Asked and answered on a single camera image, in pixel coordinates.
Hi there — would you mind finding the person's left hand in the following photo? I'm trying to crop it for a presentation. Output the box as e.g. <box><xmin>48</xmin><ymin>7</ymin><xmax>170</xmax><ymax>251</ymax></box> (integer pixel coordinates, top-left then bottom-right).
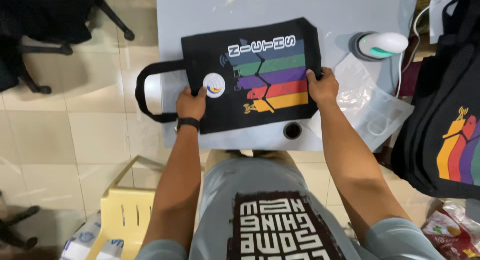
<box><xmin>175</xmin><ymin>86</ymin><xmax>207</xmax><ymax>121</ymax></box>

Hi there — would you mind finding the round black ring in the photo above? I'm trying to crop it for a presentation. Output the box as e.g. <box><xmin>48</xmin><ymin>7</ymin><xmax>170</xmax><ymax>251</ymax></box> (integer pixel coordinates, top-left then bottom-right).
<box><xmin>283</xmin><ymin>121</ymin><xmax>302</xmax><ymax>140</ymax></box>

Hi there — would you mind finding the white handheld heat press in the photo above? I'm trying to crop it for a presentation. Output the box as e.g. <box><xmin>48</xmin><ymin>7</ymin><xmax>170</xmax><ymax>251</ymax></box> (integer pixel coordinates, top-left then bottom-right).
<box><xmin>350</xmin><ymin>31</ymin><xmax>409</xmax><ymax>61</ymax></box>

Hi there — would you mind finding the white cable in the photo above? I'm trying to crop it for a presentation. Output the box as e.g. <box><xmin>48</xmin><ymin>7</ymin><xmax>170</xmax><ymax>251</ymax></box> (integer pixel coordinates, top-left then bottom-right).
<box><xmin>395</xmin><ymin>6</ymin><xmax>430</xmax><ymax>99</ymax></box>

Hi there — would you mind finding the person's right hand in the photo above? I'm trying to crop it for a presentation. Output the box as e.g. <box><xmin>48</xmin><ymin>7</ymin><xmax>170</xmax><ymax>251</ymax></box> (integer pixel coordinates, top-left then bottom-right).
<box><xmin>305</xmin><ymin>67</ymin><xmax>340</xmax><ymax>108</ymax></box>

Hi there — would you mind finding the black chair base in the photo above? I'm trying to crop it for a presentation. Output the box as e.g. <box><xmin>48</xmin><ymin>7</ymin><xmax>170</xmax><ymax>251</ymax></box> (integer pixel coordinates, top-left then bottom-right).
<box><xmin>0</xmin><ymin>190</ymin><xmax>41</xmax><ymax>250</ymax></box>

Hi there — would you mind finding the stack of black tote bags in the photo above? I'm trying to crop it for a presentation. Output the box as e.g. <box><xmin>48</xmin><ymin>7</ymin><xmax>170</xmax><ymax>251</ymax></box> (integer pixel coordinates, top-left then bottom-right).
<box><xmin>391</xmin><ymin>0</ymin><xmax>480</xmax><ymax>200</ymax></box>

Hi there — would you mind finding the person's grey printed shirt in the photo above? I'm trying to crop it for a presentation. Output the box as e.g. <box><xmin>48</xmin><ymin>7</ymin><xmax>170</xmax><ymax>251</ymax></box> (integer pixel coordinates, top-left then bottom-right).
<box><xmin>135</xmin><ymin>157</ymin><xmax>447</xmax><ymax>260</ymax></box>

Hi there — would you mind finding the clear plastic film sheet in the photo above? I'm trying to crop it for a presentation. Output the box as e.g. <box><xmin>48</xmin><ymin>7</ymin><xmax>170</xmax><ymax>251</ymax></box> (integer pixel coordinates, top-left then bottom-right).
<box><xmin>307</xmin><ymin>53</ymin><xmax>415</xmax><ymax>153</ymax></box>

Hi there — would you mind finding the white blue printed package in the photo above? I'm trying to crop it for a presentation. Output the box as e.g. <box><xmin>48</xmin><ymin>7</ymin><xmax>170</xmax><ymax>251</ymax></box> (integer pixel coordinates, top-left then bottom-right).
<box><xmin>60</xmin><ymin>211</ymin><xmax>124</xmax><ymax>260</ymax></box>

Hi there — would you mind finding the yellow plastic chair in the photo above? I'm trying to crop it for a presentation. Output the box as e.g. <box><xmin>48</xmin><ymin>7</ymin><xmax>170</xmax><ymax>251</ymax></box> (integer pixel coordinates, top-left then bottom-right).
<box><xmin>85</xmin><ymin>156</ymin><xmax>166</xmax><ymax>260</ymax></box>

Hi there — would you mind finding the black printed tote bag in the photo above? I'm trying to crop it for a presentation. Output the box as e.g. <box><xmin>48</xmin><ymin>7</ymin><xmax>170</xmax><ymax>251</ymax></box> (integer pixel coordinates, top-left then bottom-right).
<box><xmin>135</xmin><ymin>17</ymin><xmax>324</xmax><ymax>135</ymax></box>

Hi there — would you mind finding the black office chair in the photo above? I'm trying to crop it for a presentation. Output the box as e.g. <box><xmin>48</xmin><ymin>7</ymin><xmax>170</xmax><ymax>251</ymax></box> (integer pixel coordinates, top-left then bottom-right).
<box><xmin>0</xmin><ymin>0</ymin><xmax>136</xmax><ymax>95</ymax></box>

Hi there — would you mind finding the red printed plastic bag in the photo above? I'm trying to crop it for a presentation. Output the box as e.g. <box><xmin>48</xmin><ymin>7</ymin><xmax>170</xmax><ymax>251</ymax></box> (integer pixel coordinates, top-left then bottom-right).
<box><xmin>421</xmin><ymin>201</ymin><xmax>480</xmax><ymax>260</ymax></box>

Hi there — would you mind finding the black wristwatch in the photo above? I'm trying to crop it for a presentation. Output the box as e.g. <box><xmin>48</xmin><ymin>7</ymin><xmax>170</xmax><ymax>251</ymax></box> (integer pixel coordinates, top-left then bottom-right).
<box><xmin>174</xmin><ymin>117</ymin><xmax>201</xmax><ymax>134</ymax></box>

